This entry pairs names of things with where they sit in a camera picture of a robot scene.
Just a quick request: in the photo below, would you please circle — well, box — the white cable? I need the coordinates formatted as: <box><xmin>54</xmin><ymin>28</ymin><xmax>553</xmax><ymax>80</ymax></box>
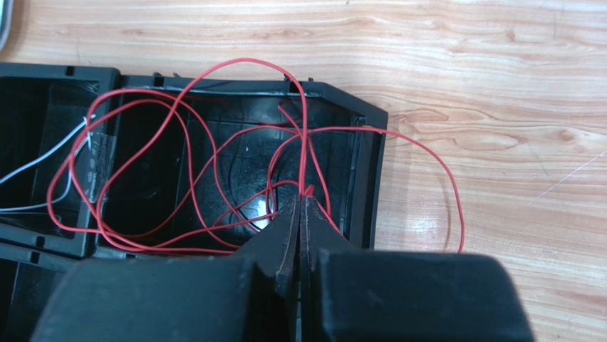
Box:
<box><xmin>0</xmin><ymin>113</ymin><xmax>97</xmax><ymax>213</ymax></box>

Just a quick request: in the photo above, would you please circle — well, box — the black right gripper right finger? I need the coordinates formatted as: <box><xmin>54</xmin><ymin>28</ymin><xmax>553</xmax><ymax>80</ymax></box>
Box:
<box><xmin>300</xmin><ymin>196</ymin><xmax>375</xmax><ymax>341</ymax></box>

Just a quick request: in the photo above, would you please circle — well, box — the white strawberry serving tray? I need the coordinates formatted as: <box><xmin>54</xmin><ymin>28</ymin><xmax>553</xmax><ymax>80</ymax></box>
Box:
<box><xmin>0</xmin><ymin>0</ymin><xmax>14</xmax><ymax>50</ymax></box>

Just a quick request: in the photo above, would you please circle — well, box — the red cable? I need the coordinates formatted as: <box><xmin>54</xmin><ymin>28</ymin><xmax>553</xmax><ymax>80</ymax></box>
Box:
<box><xmin>46</xmin><ymin>58</ymin><xmax>466</xmax><ymax>256</ymax></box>

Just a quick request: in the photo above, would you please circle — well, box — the black compartment organizer tray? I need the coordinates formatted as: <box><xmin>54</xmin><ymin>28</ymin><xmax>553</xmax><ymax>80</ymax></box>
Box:
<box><xmin>1</xmin><ymin>63</ymin><xmax>388</xmax><ymax>341</ymax></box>

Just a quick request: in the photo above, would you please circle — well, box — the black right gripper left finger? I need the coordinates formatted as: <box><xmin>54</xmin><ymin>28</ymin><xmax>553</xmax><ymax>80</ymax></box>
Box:
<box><xmin>227</xmin><ymin>195</ymin><xmax>301</xmax><ymax>341</ymax></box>

